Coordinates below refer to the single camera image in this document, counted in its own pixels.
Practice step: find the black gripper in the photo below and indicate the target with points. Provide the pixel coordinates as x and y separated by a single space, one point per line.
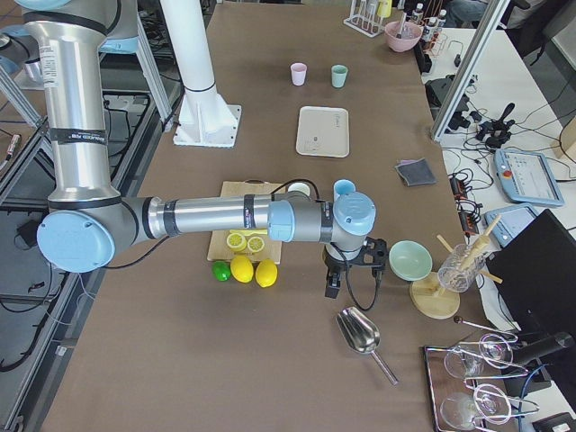
333 265

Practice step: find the blue cup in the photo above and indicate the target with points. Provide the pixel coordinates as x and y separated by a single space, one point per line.
342 187

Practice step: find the cream white cup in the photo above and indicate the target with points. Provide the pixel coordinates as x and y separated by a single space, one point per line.
300 187

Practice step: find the green cup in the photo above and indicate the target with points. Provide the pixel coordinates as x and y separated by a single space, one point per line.
338 75

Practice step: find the pink cup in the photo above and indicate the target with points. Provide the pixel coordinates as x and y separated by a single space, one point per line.
298 73

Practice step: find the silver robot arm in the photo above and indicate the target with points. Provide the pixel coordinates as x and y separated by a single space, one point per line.
90 222

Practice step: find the cream rabbit tray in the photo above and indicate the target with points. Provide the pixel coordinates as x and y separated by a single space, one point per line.
323 132

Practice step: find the mirror tray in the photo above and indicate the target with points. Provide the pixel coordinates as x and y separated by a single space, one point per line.
467 386

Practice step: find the metal scoop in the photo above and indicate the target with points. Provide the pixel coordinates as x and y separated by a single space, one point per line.
363 336

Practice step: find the whole lemon right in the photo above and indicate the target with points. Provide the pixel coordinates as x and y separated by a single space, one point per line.
266 273

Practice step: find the whole lemon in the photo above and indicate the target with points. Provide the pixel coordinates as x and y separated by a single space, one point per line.
266 273
242 269

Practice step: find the green bowl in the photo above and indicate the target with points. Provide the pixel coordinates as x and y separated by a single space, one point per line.
410 261

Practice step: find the lemon half right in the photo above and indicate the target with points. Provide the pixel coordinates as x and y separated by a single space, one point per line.
255 244

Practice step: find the lemon half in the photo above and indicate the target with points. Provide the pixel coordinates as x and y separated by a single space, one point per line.
236 242
255 244

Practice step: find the whole lemon left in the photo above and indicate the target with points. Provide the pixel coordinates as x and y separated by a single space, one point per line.
242 269

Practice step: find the wooden cup stand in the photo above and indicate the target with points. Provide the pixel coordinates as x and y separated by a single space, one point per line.
431 298

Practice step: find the yellow plastic knife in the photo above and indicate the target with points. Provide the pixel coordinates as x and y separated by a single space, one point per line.
249 232

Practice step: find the lemon half left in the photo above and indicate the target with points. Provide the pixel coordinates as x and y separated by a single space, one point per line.
236 242

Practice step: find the green lime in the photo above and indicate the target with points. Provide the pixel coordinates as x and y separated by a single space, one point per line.
221 271

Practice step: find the bamboo cutting board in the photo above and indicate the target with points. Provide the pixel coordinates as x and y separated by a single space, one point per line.
218 249

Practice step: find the small brown spoon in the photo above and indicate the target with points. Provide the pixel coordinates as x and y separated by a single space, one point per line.
461 320

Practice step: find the clear glass tumbler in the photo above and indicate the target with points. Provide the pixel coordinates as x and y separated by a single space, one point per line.
460 269

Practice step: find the grey folded cloth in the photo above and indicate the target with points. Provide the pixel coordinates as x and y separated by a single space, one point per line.
415 172

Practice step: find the wine glass upper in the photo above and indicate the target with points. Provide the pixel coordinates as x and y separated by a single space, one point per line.
469 359

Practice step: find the wine glass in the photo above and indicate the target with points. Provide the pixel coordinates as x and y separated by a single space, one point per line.
487 405
469 359

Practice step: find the wine glass lower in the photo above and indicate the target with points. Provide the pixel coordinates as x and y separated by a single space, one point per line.
487 405

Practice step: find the black monitor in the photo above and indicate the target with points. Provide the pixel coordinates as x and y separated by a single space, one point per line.
538 272

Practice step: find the teach pendant tablet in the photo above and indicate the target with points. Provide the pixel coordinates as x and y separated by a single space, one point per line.
525 177

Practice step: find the pink mixing bowl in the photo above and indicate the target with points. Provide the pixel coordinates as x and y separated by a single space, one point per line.
404 40

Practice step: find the white dish rack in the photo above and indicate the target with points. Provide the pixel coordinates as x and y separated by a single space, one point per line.
367 16

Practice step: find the aluminium frame post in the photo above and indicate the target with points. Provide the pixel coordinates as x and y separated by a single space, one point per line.
488 24

